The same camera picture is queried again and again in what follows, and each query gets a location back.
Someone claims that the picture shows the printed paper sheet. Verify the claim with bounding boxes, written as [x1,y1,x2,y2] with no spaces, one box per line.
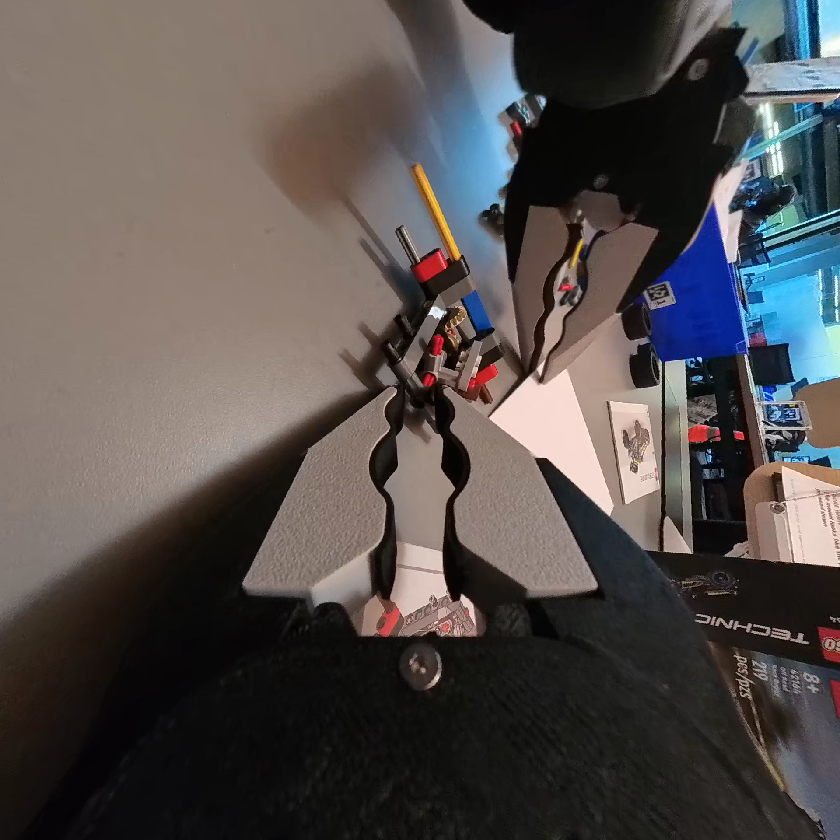
[780,465,840,567]

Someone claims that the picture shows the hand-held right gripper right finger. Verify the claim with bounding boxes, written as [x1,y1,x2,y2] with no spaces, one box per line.
[433,387,601,602]

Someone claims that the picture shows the open instruction booklet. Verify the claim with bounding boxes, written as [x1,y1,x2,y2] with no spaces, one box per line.
[350,366,616,639]

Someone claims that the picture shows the dark flat panel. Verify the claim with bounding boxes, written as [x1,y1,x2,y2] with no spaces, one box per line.
[659,360,694,526]

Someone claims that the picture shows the closed instruction booklet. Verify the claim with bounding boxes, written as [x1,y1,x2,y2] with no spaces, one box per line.
[606,399,661,507]

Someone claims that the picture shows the pile of loose lego pieces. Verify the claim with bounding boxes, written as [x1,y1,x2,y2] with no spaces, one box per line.
[479,94,547,238]

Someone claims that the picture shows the partly built lego chassis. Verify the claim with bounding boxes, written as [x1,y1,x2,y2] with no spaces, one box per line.
[383,163,508,429]

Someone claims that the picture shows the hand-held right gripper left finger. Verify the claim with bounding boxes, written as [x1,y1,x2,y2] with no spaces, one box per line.
[241,385,404,602]

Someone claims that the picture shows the black lego set box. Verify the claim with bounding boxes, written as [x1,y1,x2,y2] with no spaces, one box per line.
[646,549,840,840]

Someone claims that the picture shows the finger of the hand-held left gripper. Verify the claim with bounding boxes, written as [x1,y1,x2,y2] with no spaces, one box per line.
[512,205,571,370]
[537,220,660,385]

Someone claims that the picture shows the person's left forearm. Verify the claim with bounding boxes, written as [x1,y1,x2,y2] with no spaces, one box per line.
[462,0,734,110]

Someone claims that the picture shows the blue storage bin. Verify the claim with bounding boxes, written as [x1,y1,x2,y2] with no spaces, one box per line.
[639,209,750,363]

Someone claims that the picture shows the light wooden board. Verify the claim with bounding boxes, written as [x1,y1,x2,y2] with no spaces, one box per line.
[741,459,840,567]

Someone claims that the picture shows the hanging black and tan sign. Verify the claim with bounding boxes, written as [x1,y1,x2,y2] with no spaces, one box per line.
[793,376,840,455]

